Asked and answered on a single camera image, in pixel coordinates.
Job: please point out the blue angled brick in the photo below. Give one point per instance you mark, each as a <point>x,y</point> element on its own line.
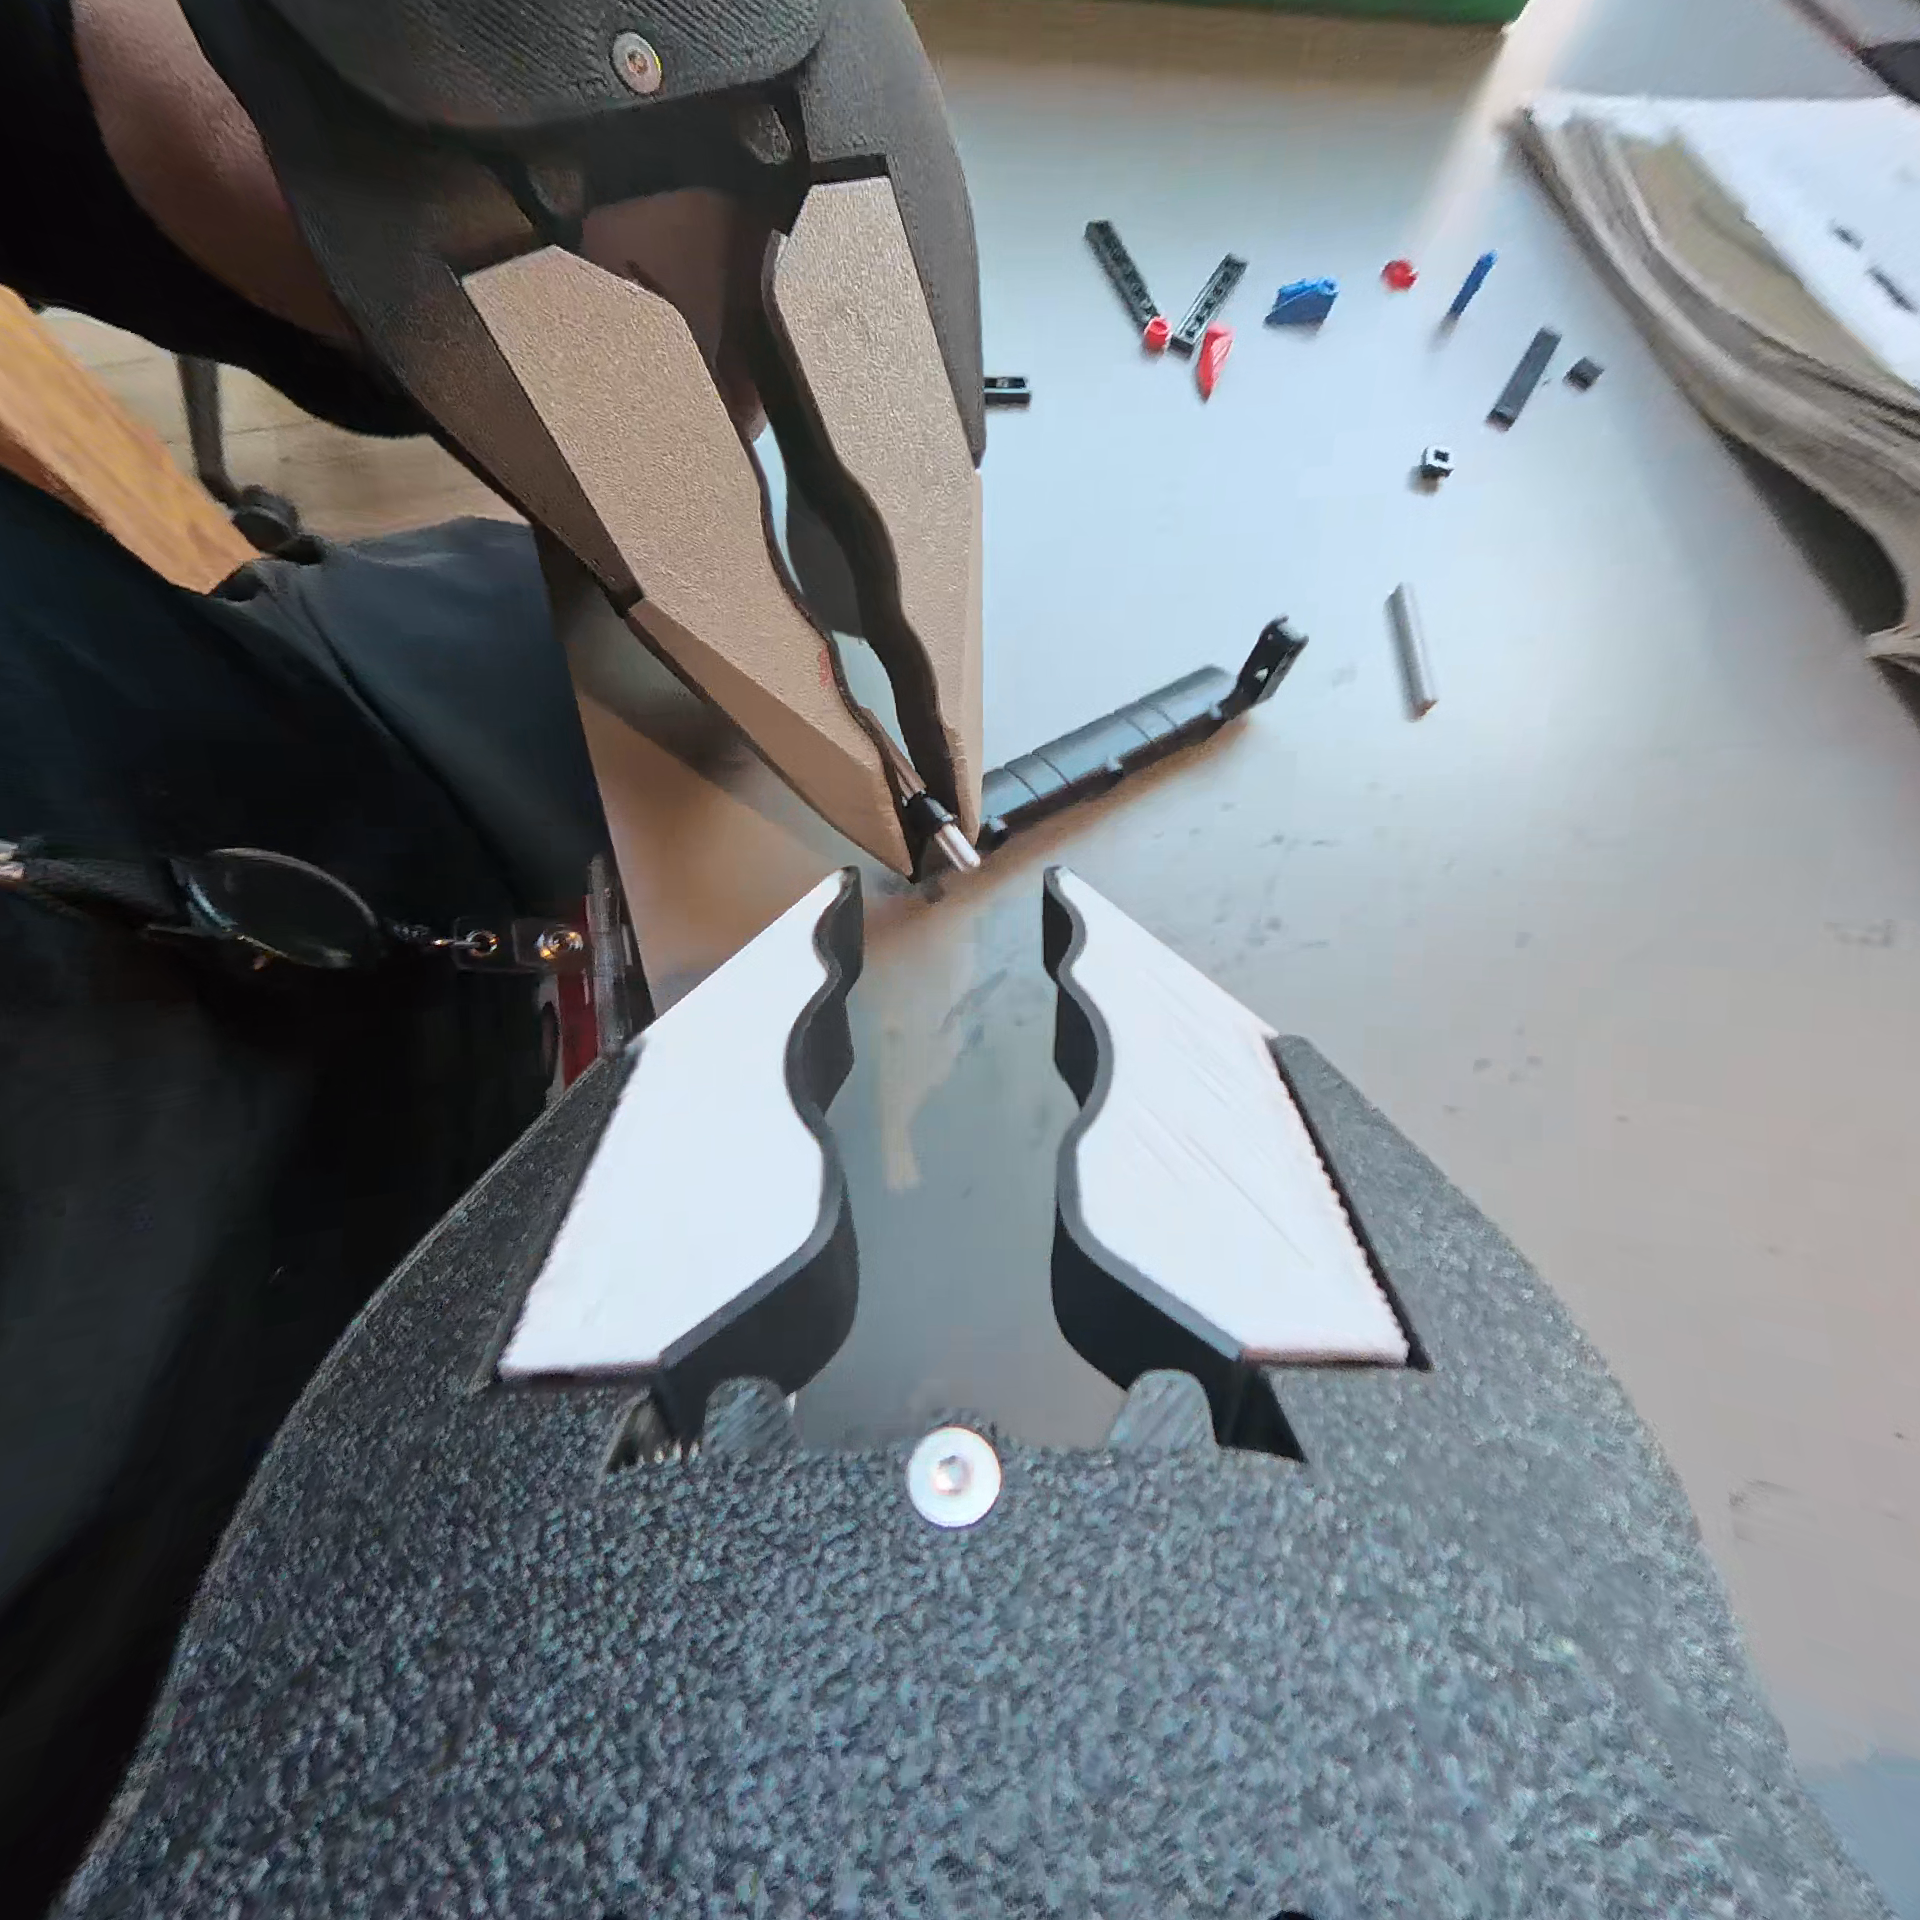
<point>1301,302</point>

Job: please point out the long black tile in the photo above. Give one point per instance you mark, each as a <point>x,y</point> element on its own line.
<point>1522,376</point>

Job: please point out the person's left forearm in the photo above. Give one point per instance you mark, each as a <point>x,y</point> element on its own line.
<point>151,181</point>

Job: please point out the brown wooden plank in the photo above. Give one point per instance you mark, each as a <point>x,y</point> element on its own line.
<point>90,451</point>

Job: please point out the blue toy pin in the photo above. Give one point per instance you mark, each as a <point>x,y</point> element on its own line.
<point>1471,285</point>

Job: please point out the open instruction booklet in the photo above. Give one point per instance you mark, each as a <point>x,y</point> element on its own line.
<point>1726,269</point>

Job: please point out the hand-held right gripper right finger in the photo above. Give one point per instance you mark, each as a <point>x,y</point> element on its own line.
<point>1230,1201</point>

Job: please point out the red wedge brick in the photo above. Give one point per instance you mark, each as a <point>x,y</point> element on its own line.
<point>1213,362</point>

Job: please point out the black hinge plate brick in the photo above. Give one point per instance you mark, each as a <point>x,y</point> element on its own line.
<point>1025,784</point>
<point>930,818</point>

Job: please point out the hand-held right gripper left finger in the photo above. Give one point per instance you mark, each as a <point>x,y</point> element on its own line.
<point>690,1201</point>

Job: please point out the long black beam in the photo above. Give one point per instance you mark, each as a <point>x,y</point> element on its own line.
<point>1209,302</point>
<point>1123,269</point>

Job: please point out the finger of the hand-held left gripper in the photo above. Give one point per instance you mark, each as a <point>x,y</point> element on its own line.
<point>899,418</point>
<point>661,495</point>

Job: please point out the black badge reel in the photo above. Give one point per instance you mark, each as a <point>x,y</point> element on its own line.
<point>286,908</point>

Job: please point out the person's left hand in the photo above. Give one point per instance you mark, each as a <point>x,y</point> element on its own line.
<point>673,302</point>

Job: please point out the grey desk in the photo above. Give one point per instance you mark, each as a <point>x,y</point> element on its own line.
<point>1501,975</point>

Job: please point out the green storage bin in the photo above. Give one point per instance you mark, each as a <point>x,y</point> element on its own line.
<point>1412,8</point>

